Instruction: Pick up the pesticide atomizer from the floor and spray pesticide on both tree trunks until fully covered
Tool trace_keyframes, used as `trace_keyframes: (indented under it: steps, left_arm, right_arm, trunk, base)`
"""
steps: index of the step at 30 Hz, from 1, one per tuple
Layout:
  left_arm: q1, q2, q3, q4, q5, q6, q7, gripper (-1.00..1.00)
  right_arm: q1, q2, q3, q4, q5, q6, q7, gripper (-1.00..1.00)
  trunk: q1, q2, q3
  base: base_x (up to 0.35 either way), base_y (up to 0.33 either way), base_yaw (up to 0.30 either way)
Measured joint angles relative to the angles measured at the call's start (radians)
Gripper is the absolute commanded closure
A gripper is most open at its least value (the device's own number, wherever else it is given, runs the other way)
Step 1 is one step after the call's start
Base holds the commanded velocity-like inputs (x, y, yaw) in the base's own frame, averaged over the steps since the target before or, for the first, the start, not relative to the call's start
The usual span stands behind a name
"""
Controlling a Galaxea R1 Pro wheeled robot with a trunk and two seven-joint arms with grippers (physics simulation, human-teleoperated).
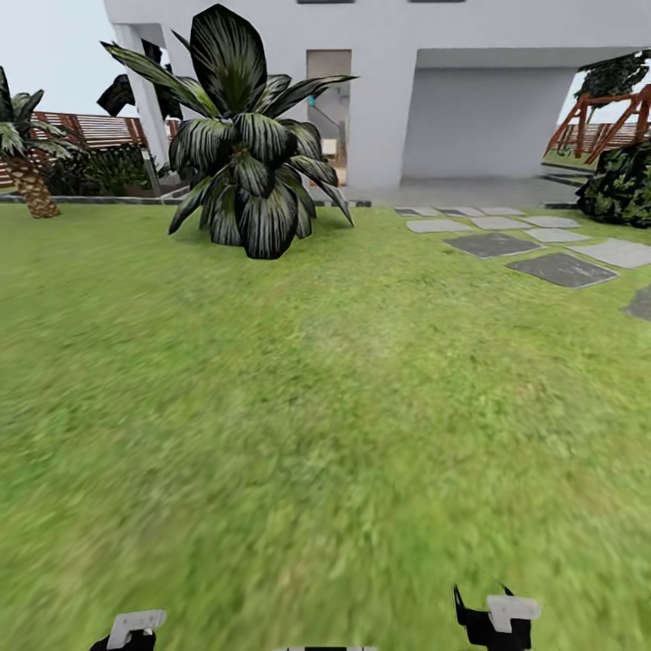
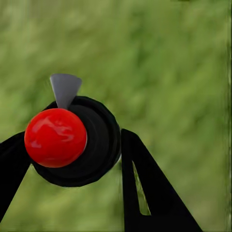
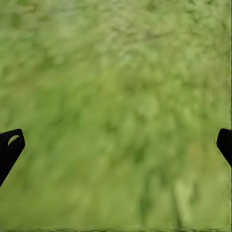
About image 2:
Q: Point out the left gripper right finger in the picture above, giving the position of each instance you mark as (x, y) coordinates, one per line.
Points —
(168, 212)

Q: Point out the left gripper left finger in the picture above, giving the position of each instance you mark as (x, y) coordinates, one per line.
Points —
(14, 163)

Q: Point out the pesticide atomizer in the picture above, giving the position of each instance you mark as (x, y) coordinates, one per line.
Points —
(75, 140)

